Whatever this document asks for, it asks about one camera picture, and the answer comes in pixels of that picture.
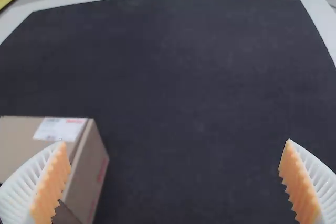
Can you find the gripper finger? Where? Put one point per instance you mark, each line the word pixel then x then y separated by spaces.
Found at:
pixel 29 190
pixel 307 182

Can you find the cardboard box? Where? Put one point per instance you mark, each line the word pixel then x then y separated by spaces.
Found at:
pixel 86 161

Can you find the black mat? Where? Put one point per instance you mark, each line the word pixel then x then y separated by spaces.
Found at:
pixel 170 77

